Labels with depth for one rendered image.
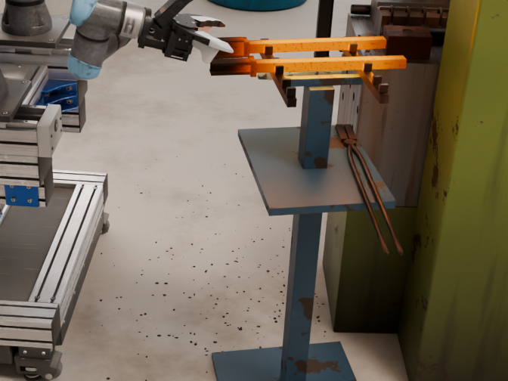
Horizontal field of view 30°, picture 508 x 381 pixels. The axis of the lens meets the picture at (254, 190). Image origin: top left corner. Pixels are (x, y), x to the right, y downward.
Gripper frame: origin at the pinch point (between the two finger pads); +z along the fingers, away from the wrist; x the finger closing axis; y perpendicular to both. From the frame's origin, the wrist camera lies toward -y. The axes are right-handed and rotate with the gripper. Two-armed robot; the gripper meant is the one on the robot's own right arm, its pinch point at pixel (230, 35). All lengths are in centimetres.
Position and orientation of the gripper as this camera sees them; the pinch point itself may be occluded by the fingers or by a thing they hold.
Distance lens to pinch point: 215.6
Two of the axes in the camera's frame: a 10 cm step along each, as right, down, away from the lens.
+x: 1.5, 5.3, -8.4
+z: 9.4, 1.9, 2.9
